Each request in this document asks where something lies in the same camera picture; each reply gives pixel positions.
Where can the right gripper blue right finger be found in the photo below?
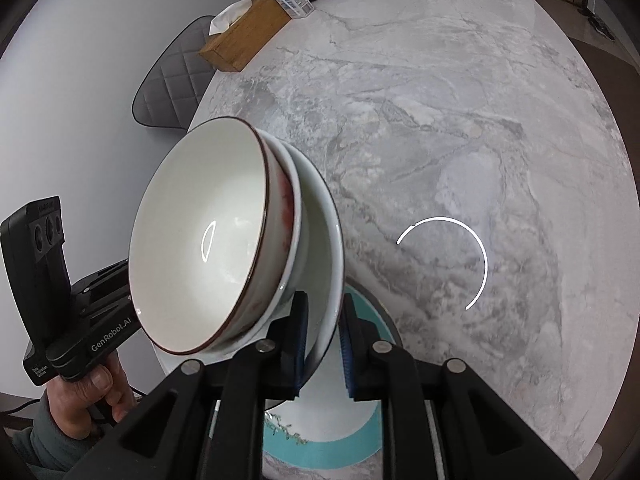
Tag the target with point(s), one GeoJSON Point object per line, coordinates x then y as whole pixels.
{"type": "Point", "coordinates": [354, 348]}

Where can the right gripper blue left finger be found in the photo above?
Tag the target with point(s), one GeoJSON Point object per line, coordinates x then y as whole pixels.
{"type": "Point", "coordinates": [294, 336]}

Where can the wide white bowl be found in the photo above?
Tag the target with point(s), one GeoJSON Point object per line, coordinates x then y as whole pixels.
{"type": "Point", "coordinates": [319, 268]}

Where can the large teal floral plate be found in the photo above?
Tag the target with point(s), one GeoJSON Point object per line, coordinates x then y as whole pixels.
{"type": "Point", "coordinates": [324, 434]}

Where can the cream bowl pink flowers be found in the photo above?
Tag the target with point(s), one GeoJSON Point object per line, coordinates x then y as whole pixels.
{"type": "Point", "coordinates": [215, 237]}

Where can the grey left sleeve forearm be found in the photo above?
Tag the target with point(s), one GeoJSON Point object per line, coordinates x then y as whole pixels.
{"type": "Point", "coordinates": [47, 450]}

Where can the person's left hand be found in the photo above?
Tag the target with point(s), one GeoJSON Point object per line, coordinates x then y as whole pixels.
{"type": "Point", "coordinates": [85, 399]}

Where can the grey quilted chair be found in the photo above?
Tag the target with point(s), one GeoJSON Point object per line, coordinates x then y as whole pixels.
{"type": "Point", "coordinates": [171, 92]}

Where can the wooden tissue box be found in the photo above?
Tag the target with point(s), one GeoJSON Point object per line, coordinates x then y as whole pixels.
{"type": "Point", "coordinates": [233, 49]}

